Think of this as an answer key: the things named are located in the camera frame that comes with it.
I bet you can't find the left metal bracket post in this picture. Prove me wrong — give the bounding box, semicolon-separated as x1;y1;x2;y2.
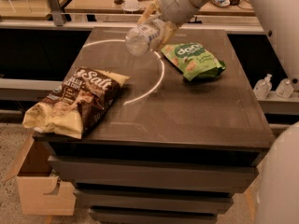
47;0;66;26

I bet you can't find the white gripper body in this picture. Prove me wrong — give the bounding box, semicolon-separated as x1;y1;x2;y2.
158;0;200;24

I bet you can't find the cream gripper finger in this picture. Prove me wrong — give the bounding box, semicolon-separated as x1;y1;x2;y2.
137;0;161;25
154;19;179;50

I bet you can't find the blue and white device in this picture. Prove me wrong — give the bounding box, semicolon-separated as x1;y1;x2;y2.
212;0;230;7

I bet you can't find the left sanitizer bottle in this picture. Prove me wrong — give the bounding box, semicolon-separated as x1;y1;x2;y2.
253;74;272;99

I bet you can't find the round clear lid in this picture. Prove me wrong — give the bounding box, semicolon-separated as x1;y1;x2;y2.
121;0;142;12

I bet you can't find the cardboard box on floor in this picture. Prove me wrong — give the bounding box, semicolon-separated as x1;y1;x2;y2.
4;134;76;216

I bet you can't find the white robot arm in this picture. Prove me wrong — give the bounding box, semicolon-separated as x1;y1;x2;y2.
138;0;299;224

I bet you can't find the clear plastic water bottle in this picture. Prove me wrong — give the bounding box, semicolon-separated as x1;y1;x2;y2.
125;19;165;56

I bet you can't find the right sanitizer bottle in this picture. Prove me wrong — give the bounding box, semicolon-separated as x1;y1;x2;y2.
276;78;294;98

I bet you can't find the grey drawer cabinet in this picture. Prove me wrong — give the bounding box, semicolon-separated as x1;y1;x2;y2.
41;28;274;224

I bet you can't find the sanitizer bottle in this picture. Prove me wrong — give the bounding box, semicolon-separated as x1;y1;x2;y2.
276;78;294;98
253;74;272;99

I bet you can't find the brown and cream chip bag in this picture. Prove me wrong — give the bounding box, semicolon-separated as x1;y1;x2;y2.
22;67;129;139

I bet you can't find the green snack bag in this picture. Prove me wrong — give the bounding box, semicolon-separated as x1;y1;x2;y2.
162;43;226;81

